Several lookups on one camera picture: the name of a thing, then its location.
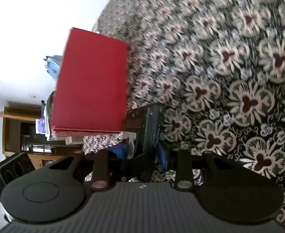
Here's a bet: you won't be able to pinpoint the red cardboard box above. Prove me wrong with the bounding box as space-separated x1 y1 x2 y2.
51 27 129 137

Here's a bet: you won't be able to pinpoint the black box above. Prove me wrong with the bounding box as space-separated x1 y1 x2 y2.
125 103 163 159

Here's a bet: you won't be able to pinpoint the blue white papers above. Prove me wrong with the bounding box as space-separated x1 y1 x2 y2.
41 91 59 142

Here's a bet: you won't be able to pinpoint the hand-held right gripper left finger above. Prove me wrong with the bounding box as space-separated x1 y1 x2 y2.
44 138 148 190

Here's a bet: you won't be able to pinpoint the blue foil package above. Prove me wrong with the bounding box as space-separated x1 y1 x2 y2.
44 55 62 81

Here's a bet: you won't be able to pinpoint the wooden cabinet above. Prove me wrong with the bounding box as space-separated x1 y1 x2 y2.
0 101 85 169

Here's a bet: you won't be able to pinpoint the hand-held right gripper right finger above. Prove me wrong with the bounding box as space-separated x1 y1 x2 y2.
157 143 245 190

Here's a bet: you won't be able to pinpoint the black plastic object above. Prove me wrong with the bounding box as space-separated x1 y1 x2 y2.
0 153 37 222

